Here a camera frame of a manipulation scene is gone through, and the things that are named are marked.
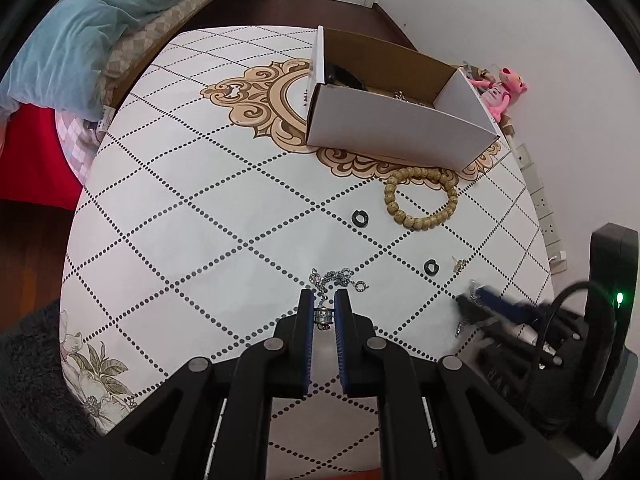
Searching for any silver charm bracelet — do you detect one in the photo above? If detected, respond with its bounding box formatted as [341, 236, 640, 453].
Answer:
[307, 266, 369, 332]

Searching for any beige checkered mattress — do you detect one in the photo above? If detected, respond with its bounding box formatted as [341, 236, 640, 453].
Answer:
[99, 0, 213, 107]

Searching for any white wall power strip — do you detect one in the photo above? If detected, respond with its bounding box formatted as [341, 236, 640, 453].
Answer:
[515, 143, 567, 274]

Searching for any thin silver chain necklace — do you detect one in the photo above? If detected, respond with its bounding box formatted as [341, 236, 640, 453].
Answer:
[453, 278, 490, 340]

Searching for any black bangle bracelet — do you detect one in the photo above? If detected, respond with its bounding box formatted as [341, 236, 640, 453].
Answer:
[325, 62, 369, 92]

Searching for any white diamond pattern tablecloth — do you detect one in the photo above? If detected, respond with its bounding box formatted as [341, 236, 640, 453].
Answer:
[58, 24, 557, 480]

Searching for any pink panther plush toy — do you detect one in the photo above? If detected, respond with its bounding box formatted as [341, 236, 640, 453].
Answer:
[469, 67, 528, 122]

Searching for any teal blue duvet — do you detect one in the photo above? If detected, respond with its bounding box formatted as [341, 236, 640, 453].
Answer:
[1, 0, 181, 122]

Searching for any red cloth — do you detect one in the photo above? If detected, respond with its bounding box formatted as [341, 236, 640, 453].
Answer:
[0, 104, 81, 210]

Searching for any black fluffy fabric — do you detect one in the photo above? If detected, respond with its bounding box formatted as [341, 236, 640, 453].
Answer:
[1, 300, 100, 479]

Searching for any white cardboard box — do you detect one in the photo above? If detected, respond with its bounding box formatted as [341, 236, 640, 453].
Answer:
[306, 27, 500, 171]

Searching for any wooden bead bracelet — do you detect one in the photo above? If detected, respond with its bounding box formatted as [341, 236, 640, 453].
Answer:
[383, 166, 460, 233]

